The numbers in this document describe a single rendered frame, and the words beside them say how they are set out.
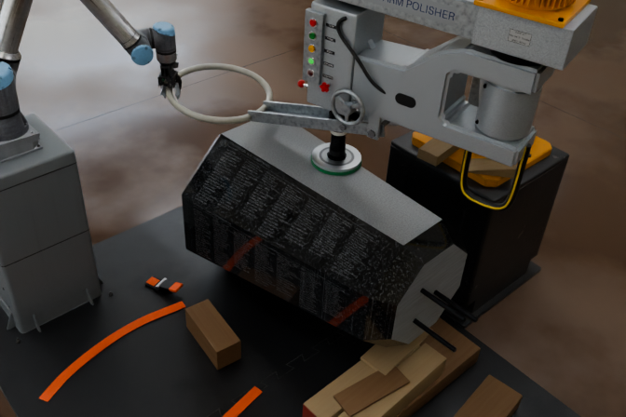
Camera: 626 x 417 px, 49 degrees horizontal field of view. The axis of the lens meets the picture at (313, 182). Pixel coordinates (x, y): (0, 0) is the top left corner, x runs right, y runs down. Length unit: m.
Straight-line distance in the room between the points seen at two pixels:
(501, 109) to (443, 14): 0.37
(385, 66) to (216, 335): 1.39
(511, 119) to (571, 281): 1.64
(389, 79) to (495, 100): 0.39
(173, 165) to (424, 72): 2.28
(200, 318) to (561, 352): 1.67
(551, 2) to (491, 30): 0.19
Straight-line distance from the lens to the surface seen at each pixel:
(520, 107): 2.34
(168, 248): 3.68
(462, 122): 2.47
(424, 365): 2.94
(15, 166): 2.95
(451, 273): 2.80
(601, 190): 4.60
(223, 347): 3.03
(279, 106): 3.05
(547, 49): 2.19
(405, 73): 2.44
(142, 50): 2.90
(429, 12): 2.31
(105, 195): 4.13
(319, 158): 2.88
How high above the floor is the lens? 2.44
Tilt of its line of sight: 36 degrees down
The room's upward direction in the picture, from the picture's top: 3 degrees clockwise
